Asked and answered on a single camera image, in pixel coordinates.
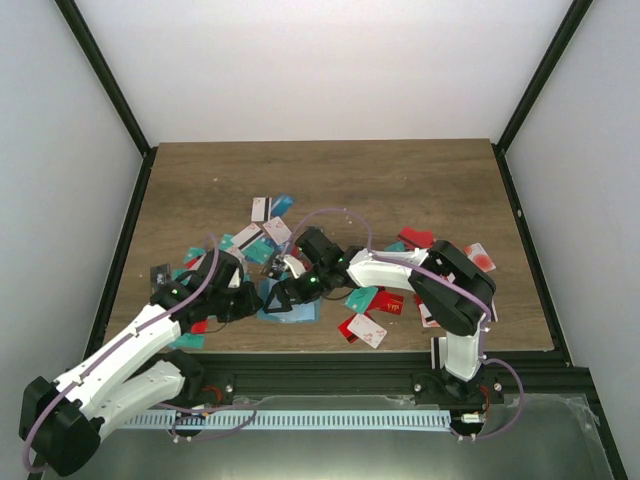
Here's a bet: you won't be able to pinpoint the light blue slotted cable duct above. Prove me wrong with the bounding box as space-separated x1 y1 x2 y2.
121 410 451 433

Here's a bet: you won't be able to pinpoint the red gold VIP card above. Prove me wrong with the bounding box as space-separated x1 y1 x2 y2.
366 288 404 315

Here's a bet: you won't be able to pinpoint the teal VIP card centre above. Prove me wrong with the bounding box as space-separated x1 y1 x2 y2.
344 286 378 314

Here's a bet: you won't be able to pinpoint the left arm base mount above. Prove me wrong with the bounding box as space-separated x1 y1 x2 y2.
161 370 235 408

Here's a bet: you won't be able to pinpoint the white floral card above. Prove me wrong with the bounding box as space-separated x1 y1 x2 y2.
262 216 292 245
347 314 387 349

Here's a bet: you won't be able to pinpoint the white floral card front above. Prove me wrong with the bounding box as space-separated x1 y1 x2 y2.
347 314 387 349

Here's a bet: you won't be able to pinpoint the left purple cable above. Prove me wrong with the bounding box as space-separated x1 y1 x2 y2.
22 232 259 474

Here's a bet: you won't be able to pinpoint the blue leather card holder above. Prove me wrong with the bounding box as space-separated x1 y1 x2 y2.
256 278 321 325

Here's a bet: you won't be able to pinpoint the white striped card edge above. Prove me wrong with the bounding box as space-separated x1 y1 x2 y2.
431 337 447 370

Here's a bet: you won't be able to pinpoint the teal card front left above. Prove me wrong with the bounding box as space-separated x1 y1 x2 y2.
168 333 206 350

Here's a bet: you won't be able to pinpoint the blue card top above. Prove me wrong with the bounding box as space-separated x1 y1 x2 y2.
271 194 295 217

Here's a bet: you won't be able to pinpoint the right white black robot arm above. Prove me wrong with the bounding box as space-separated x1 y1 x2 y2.
263 228 496 403

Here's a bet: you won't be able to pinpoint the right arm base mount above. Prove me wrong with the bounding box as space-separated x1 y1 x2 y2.
411 369 504 408

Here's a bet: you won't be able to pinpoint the black VIP card left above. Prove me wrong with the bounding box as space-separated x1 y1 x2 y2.
150 264 171 291

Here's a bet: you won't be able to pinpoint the white card with black stripe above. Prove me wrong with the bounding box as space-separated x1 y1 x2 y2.
251 197 272 222

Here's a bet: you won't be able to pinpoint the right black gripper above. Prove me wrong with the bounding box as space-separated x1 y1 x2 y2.
264 263 331 314

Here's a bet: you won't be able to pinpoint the red card front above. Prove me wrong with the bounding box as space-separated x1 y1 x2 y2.
338 318 359 344

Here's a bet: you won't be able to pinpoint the white card red circles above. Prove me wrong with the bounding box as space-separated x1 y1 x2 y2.
464 243 496 273

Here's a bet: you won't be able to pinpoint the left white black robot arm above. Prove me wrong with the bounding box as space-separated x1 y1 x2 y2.
19 250 262 476

